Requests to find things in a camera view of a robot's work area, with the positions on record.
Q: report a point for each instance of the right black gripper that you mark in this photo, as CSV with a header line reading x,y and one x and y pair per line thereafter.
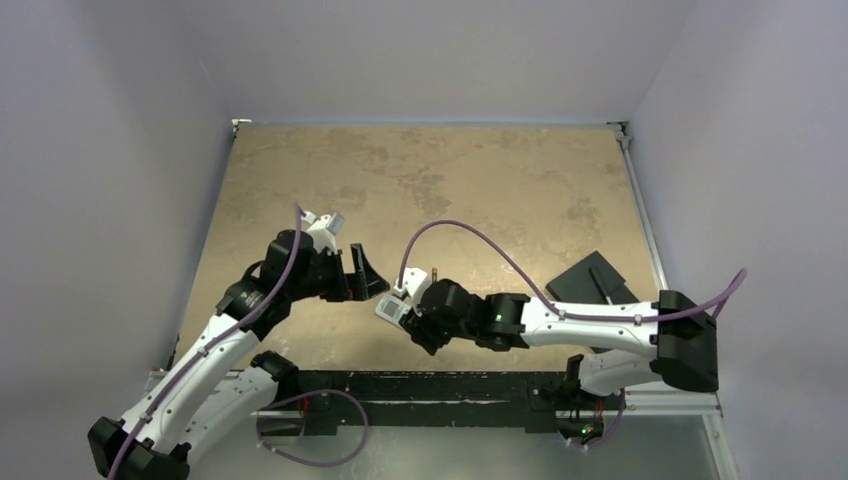
x,y
419,329

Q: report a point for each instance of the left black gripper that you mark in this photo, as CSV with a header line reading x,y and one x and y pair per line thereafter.
x,y
365,281

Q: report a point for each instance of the white remote control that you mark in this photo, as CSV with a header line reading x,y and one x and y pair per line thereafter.
x,y
392,310

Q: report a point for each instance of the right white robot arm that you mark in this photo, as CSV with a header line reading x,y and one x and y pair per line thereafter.
x,y
671,340

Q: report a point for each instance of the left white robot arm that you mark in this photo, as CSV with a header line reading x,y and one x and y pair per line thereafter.
x,y
198,400

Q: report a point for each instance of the black flat plate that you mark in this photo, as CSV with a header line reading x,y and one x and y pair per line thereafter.
x,y
592,280

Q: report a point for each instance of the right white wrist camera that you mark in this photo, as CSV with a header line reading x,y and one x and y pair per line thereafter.
x,y
410,285

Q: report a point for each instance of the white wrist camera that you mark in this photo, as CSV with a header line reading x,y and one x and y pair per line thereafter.
x,y
410,285
323,230

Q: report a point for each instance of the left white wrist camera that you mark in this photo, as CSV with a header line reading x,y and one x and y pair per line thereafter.
x,y
323,230

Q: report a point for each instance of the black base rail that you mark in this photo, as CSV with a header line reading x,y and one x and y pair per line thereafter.
x,y
535,402

